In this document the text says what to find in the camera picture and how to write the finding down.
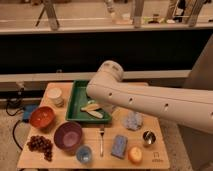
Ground dark red grape bunch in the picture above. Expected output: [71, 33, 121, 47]
[27, 136, 53, 162]

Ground gray robot base column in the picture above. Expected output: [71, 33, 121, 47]
[179, 43, 213, 171]

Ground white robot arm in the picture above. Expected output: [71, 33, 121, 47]
[86, 60, 213, 134]

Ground purple bowl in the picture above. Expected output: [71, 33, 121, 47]
[54, 122, 83, 151]

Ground orange bowl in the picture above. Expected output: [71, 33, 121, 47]
[29, 106, 55, 129]

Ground yellow banana peel upper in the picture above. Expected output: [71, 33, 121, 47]
[81, 103, 101, 111]

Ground yellow banana peel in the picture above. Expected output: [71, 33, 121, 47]
[87, 111, 103, 119]
[81, 103, 101, 111]

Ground yellow banana peel lower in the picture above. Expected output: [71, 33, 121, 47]
[87, 111, 103, 119]

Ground green plastic tray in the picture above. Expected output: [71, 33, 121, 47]
[66, 80, 112, 124]

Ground crumpled blue cloth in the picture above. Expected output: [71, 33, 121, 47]
[123, 111, 143, 131]

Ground silver fork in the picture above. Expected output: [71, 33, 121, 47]
[99, 125, 105, 157]

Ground blue sponge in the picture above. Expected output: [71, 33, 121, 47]
[111, 135, 128, 159]

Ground small metal cup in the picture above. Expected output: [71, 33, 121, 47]
[143, 131, 156, 146]

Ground small blue cup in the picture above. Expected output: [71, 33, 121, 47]
[76, 145, 92, 164]

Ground orange fruit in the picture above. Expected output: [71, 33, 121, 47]
[128, 146, 142, 164]

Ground blue box beside table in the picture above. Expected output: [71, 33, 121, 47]
[22, 104, 37, 122]

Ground black cable on floor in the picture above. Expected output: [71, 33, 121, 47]
[12, 119, 25, 151]

